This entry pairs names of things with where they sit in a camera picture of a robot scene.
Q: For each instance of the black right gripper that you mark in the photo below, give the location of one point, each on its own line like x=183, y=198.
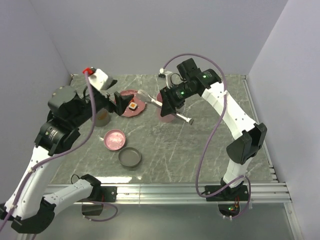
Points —
x=167, y=107

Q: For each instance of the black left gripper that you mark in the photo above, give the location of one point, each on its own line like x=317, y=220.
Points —
x=121, y=102

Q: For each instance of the sushi roll piece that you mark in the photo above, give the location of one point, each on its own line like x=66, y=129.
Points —
x=133, y=106

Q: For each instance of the pink round lid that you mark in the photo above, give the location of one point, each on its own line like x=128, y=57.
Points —
x=114, y=140

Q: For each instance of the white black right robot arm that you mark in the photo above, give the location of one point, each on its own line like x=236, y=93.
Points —
x=248, y=135

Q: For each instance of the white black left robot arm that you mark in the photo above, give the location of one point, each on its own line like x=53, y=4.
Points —
x=29, y=209

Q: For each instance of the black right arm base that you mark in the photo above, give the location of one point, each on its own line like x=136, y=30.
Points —
x=233, y=202

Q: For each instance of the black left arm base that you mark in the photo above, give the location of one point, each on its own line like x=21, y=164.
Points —
x=105, y=194

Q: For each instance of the pink cylindrical container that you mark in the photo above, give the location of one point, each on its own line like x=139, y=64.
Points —
x=166, y=119

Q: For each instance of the pink dotted plate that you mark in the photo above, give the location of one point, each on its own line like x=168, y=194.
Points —
x=141, y=104

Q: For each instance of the grey cylindrical container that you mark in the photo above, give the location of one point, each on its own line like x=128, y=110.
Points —
x=102, y=118

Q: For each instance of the grey round lid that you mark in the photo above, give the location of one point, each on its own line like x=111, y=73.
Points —
x=129, y=157

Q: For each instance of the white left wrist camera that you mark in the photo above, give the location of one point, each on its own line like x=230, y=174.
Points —
x=99, y=79

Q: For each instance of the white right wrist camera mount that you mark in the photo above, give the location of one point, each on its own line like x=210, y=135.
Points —
x=165, y=74

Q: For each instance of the aluminium rail frame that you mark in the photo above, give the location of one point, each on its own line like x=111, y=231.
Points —
x=157, y=199

